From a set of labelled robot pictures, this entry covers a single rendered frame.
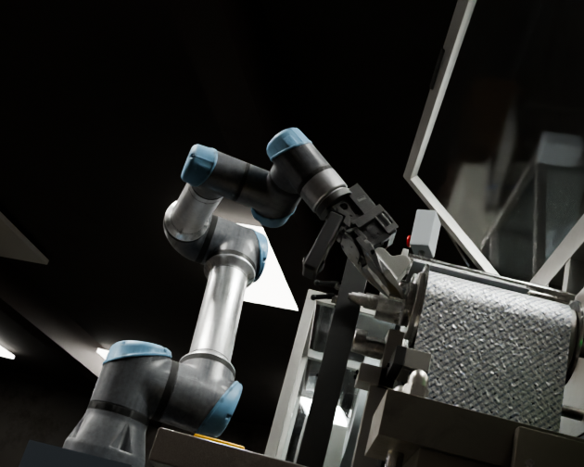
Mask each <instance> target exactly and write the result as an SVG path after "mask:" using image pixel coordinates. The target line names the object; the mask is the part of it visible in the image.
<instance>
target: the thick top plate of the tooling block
mask: <svg viewBox="0 0 584 467"><path fill-rule="evenodd" d="M519 426H522V427H526V428H529V429H533V430H537V431H540V432H543V433H547V434H551V435H558V436H561V437H564V438H568V439H572V440H576V441H579V442H583V443H584V439H582V438H579V437H575V436H571V435H565V434H561V433H557V432H554V431H551V430H547V429H543V428H539V427H536V426H532V425H529V424H525V423H519V422H515V421H511V420H507V419H504V418H501V417H497V416H493V415H489V414H486V413H482V412H479V411H475V410H469V409H465V408H461V407H457V406H454V405H451V404H447V403H443V402H439V401H435V400H432V399H429V398H422V397H418V396H415V395H411V394H407V393H404V392H400V391H397V390H393V389H389V388H388V389H387V392H386V394H385V395H384V396H383V398H382V400H381V402H380V404H379V406H378V407H377V409H376V411H375V414H374V416H373V419H372V424H371V428H370V433H369V437H368V441H367V446H366V450H365V454H364V456H366V457H370V458H374V459H377V460H381V461H386V460H387V452H388V451H389V450H395V451H398V452H401V453H403V454H404V458H403V463H402V466H403V465H404V464H405V463H406V462H407V460H408V459H409V458H410V457H411V456H412V455H413V454H414V453H415V452H416V451H417V450H418V449H419V448H427V449H430V450H434V451H437V452H441V453H445V454H448V455H452V456H455V457H459V458H462V459H466V460H470V461H476V462H479V463H483V464H487V465H490V466H493V467H510V463H511V457H512V450H513V443H514V430H515V429H516V428H517V427H519Z"/></svg>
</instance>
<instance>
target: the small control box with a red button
mask: <svg viewBox="0 0 584 467"><path fill-rule="evenodd" d="M439 229H440V221H439V218H438V214H437V212H436V211H435V210H423V209H417V211H416V215H415V220H414V224H413V232H412V235H408V236H407V241H406V244H407V247H411V248H412V251H413V254H414V255H418V251H419V250H423V251H424V252H425V257H426V258H432V259H433V258H434V257H435V252H436V247H437V242H438V234H439Z"/></svg>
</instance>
